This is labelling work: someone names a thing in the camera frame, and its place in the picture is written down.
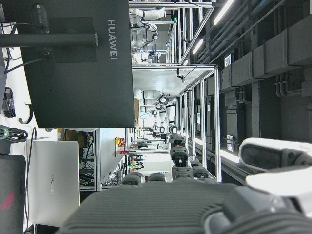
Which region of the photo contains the black frame-mounted camera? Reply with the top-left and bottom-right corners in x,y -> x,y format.
176,68 -> 187,84

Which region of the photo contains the black laptop red logo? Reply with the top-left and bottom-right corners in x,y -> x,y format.
0,154 -> 26,234

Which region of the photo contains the black Huawei monitor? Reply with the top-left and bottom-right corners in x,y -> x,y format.
4,0 -> 136,129

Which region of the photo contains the short ceiling light strip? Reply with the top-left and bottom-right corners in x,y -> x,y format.
192,38 -> 204,55

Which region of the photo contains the black cable bundle green tie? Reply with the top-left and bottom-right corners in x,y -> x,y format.
0,128 -> 29,144

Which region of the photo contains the coiled black cable bundle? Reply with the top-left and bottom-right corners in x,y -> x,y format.
2,86 -> 17,119

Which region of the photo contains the silver laptop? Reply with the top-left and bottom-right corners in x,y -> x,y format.
26,140 -> 80,228

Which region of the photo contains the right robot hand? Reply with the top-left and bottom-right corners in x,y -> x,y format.
55,133 -> 312,234

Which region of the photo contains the aluminium frame cell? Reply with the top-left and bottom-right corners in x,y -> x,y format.
131,64 -> 222,184

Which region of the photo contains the long ceiling light strip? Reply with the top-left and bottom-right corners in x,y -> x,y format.
213,0 -> 235,26

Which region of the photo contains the black curved hook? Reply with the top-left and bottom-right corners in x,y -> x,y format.
18,103 -> 34,125

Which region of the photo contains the black cable beside laptop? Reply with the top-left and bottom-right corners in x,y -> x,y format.
23,127 -> 37,234

